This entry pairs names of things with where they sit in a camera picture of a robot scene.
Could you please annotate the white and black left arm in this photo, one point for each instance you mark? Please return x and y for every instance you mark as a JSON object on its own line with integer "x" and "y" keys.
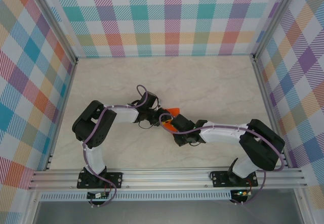
{"x": 93, "y": 155}

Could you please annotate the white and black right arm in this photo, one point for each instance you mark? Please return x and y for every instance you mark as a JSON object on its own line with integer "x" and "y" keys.
{"x": 220, "y": 134}

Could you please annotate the right circuit board green light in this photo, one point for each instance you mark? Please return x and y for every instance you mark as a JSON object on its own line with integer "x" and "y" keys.
{"x": 240, "y": 192}

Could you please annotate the grey metal panel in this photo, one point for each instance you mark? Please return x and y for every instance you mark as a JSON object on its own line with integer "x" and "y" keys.
{"x": 164, "y": 214}

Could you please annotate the left small circuit board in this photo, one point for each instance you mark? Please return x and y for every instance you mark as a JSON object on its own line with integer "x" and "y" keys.
{"x": 95, "y": 195}

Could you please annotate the long aluminium mounting rail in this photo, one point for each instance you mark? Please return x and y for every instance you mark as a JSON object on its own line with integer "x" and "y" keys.
{"x": 164, "y": 178}

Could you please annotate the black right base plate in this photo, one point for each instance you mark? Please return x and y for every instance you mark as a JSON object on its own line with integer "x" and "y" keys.
{"x": 220, "y": 178}

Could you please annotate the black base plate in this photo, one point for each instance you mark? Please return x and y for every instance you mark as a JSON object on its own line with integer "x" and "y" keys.
{"x": 115, "y": 177}
{"x": 220, "y": 178}

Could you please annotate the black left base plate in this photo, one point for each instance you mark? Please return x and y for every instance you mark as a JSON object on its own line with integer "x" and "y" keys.
{"x": 115, "y": 177}

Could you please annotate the aluminium side rail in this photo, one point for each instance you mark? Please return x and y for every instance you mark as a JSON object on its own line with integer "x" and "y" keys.
{"x": 63, "y": 107}
{"x": 268, "y": 107}

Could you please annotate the aluminium frame post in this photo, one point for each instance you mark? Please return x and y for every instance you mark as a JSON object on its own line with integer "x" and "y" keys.
{"x": 276, "y": 19}
{"x": 54, "y": 24}

